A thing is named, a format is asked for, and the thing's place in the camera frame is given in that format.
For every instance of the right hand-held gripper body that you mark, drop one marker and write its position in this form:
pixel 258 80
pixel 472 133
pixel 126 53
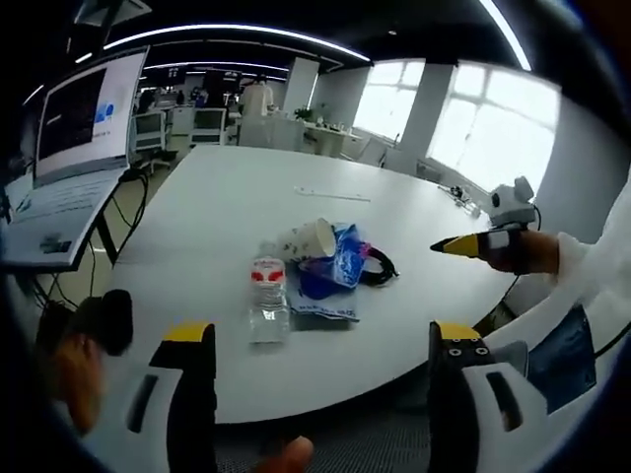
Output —
pixel 512 204

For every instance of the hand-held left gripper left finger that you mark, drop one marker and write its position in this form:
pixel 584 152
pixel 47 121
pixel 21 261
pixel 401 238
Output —
pixel 189 394

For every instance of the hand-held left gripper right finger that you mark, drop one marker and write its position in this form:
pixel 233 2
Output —
pixel 458 394

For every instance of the clear plastic water bottle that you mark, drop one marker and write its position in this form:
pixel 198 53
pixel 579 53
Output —
pixel 268 300

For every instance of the blue plastic bag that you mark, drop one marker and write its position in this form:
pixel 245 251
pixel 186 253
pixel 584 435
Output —
pixel 340 266

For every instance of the printed paper cup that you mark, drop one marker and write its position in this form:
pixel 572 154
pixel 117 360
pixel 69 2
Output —
pixel 305 241

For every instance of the person's right hand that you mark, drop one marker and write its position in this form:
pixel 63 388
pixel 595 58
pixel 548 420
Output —
pixel 530 253

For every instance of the person's left hand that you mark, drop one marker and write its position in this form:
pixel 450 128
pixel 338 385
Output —
pixel 288 455

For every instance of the bright window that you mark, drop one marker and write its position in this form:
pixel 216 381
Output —
pixel 493 128
pixel 387 101

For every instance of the person's white jacket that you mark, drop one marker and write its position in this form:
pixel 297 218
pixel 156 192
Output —
pixel 532 315

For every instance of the person's blue jeans leg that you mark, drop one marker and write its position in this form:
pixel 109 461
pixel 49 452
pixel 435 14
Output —
pixel 562 364

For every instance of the white flat strip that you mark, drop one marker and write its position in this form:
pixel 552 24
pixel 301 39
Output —
pixel 330 193

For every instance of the black laptop stand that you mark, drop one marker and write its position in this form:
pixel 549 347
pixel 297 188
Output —
pixel 111 231

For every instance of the white oval table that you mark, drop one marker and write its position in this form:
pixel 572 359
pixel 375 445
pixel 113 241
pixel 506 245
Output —
pixel 222 212

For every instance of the white office chair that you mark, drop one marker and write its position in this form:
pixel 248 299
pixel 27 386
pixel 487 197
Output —
pixel 207 125
pixel 148 129

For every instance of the open silver laptop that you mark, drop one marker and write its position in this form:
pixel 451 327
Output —
pixel 74 148

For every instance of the ceiling light strip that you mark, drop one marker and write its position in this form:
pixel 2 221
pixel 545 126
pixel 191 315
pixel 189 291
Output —
pixel 236 37

